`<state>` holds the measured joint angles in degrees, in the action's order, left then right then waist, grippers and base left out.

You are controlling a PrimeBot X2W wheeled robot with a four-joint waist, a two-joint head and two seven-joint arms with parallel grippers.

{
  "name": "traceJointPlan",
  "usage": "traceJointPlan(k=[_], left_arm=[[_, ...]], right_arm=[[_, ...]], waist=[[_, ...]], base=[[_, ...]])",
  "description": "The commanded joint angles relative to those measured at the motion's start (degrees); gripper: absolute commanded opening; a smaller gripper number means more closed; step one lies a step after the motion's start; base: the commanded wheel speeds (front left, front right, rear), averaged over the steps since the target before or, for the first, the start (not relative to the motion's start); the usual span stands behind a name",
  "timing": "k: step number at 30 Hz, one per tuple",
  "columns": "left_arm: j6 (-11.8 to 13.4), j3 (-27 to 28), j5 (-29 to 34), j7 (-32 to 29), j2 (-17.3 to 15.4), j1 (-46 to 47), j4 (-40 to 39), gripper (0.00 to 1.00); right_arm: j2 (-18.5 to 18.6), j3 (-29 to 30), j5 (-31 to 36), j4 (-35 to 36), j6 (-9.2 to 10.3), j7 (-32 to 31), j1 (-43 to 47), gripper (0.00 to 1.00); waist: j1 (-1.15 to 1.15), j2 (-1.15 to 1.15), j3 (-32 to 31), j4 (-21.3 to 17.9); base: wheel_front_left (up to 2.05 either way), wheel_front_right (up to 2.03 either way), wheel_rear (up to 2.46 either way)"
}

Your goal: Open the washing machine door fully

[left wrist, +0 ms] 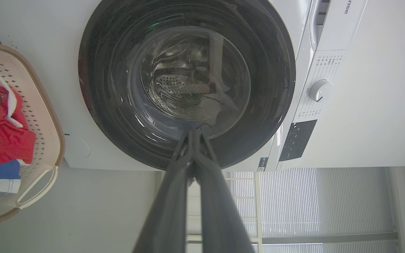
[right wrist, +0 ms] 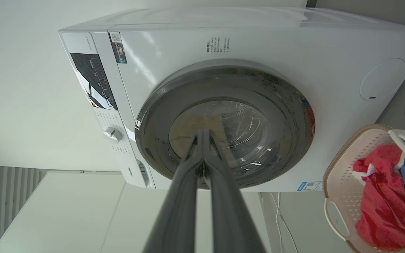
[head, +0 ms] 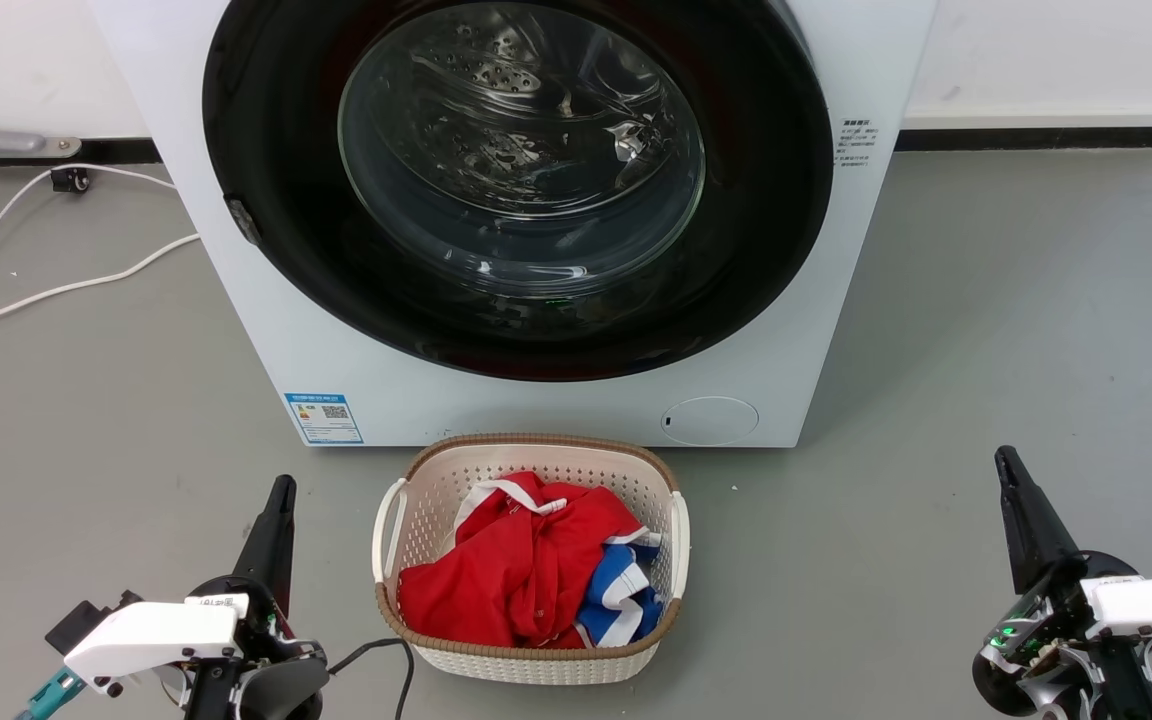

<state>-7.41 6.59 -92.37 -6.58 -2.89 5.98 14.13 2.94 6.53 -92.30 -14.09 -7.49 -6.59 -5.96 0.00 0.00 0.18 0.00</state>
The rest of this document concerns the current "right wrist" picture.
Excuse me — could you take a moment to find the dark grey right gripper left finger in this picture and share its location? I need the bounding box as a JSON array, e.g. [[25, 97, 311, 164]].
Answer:
[[143, 129, 206, 253]]

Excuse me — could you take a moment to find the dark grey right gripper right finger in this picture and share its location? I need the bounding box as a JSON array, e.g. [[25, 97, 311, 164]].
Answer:
[[202, 129, 266, 253]]

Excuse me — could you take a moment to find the round dark glass washer door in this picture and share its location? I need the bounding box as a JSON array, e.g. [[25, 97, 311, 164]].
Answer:
[[135, 59, 316, 190]]

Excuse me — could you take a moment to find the white front-load washing machine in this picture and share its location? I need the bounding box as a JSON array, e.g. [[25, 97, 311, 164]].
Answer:
[[58, 6, 405, 193]]

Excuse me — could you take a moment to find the blue energy label sticker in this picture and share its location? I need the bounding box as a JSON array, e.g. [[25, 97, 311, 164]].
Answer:
[[297, 181, 324, 192]]

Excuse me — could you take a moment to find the white washer control knob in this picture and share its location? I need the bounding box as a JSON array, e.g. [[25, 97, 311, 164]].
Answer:
[[103, 127, 123, 144]]

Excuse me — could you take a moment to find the white cabinet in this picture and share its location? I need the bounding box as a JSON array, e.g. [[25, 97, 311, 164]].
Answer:
[[0, 170, 271, 253]]

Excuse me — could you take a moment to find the cream perforated laundry basket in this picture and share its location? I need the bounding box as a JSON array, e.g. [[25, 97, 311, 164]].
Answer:
[[323, 124, 405, 253]]

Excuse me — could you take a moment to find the red garment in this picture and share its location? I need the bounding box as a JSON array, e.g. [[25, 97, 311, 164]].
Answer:
[[352, 145, 405, 251]]

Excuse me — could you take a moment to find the black washer display panel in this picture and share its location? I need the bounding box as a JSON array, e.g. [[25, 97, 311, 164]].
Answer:
[[70, 53, 118, 111]]

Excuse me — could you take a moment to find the white slatted panel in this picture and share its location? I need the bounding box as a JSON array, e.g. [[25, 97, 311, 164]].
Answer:
[[0, 165, 46, 253]]

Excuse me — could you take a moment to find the black QR sticker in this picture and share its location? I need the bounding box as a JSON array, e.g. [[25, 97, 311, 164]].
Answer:
[[110, 32, 128, 64]]

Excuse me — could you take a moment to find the round white filter cover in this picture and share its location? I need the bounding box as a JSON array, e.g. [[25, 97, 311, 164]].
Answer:
[[360, 58, 405, 101]]

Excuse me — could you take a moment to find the thin white cable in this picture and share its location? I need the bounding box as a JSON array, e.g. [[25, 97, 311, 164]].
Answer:
[[271, 192, 298, 253]]

